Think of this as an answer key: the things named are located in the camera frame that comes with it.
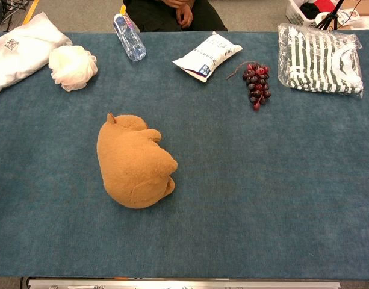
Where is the brown plush toy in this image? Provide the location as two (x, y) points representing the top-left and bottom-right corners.
(96, 113), (179, 210)

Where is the clear plastic water bottle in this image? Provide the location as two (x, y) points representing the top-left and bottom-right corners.
(113, 5), (147, 62)

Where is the blue felt table mat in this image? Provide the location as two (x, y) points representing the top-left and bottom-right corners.
(0, 30), (369, 279)

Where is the white printed snack pack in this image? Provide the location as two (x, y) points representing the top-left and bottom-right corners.
(172, 31), (243, 83)

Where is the dark red grape bunch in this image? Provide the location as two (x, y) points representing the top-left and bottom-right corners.
(226, 61), (272, 111)

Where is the seated person in dark clothes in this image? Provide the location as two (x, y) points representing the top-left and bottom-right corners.
(122, 0), (229, 33)

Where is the pale pink bath pouf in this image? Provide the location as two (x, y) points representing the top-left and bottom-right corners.
(48, 45), (98, 92)

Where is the green striped shirt in bag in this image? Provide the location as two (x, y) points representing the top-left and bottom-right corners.
(277, 23), (365, 99)

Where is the white laundry basket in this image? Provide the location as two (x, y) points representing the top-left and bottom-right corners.
(285, 0), (326, 28)

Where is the black cloth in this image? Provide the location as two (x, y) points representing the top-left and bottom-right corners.
(300, 2), (321, 20)

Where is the white packaged folded garment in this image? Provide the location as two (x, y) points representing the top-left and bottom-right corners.
(0, 11), (73, 98)

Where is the black tripod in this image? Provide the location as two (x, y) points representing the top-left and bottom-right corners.
(315, 0), (346, 31)

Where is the red cloth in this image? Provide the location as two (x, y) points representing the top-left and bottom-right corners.
(314, 0), (339, 10)

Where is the white printed bag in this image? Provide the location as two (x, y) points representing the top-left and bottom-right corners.
(336, 8), (362, 27)

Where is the black equipment stand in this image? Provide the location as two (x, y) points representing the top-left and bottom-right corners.
(0, 0), (30, 26)

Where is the aluminium profile rail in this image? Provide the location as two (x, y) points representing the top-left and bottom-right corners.
(26, 278), (341, 289)

